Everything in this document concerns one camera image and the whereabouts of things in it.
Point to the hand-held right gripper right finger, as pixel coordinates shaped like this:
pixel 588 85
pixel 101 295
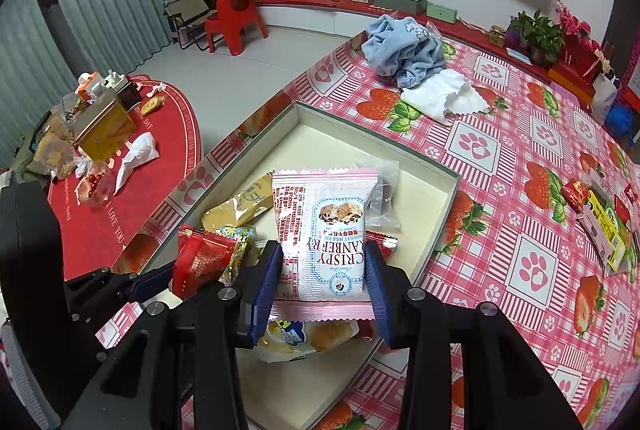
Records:
pixel 377 290

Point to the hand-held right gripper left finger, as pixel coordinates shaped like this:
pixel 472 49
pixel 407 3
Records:
pixel 267 285

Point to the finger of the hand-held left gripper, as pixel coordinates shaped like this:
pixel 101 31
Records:
pixel 155 282

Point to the small colourful dotted packet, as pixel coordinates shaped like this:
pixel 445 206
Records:
pixel 239 250

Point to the long red snack packet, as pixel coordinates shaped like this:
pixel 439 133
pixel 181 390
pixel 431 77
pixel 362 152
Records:
pixel 385 240

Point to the red patterned snack packet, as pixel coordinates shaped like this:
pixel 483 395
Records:
pixel 202 260

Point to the white chips bag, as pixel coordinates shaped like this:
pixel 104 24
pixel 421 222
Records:
pixel 300 337

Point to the gold yellow snack packet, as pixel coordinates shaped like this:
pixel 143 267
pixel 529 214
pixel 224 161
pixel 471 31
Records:
pixel 235 207

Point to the pink white snack packet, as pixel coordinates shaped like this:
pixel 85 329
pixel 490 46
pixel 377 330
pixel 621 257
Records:
pixel 325 220

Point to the clear packet with dark snack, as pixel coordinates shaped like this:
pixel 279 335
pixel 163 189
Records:
pixel 385 197

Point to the grey cardboard box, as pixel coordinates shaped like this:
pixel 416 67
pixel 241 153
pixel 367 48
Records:
pixel 350 144

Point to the clear bag of red fruits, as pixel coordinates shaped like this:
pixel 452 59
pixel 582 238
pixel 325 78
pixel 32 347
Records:
pixel 95 185

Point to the brown snack bags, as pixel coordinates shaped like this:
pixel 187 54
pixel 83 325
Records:
pixel 52 144

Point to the white plastic bag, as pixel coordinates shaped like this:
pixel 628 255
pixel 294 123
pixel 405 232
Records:
pixel 137 154

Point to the yellow tin box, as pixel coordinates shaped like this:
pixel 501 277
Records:
pixel 105 129

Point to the red round mat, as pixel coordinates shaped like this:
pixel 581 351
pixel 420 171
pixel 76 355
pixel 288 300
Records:
pixel 165 119

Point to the orange carton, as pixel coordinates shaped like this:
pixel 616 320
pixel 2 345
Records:
pixel 89 85

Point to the small biscuit pack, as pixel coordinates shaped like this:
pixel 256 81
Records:
pixel 152 105

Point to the dark jar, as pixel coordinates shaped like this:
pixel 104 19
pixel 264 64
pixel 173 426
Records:
pixel 129 94

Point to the white cloth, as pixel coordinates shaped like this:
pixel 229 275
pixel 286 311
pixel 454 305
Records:
pixel 440 97

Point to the pink checked strawberry tablecloth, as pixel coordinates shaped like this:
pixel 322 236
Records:
pixel 525 134

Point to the small red candy packet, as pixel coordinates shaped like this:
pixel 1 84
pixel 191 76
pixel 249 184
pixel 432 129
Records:
pixel 575 195

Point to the green yellow snack packet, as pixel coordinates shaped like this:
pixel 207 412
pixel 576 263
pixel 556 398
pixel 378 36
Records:
pixel 605 220

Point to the light blue cloth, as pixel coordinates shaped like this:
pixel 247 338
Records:
pixel 400 49

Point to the red plastic chair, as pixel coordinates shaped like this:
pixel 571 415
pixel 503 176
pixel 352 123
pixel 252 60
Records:
pixel 235 17

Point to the folding chair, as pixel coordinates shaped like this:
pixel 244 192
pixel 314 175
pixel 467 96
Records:
pixel 187 14

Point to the small red candy wrapper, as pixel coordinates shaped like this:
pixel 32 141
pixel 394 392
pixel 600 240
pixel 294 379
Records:
pixel 632 195

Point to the small brown jar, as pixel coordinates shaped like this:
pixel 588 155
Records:
pixel 497 35

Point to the light green case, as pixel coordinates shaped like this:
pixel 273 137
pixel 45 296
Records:
pixel 441 12

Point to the green storage box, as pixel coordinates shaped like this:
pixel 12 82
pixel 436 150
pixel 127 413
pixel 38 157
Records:
pixel 400 5

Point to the blue bag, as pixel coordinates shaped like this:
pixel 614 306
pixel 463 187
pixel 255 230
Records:
pixel 622 119

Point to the white gift bag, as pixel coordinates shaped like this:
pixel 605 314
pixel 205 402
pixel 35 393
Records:
pixel 605 94

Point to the green potted plant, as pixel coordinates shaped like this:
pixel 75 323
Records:
pixel 540 32

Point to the pink flowers in red basket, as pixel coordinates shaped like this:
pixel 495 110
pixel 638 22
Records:
pixel 575 54

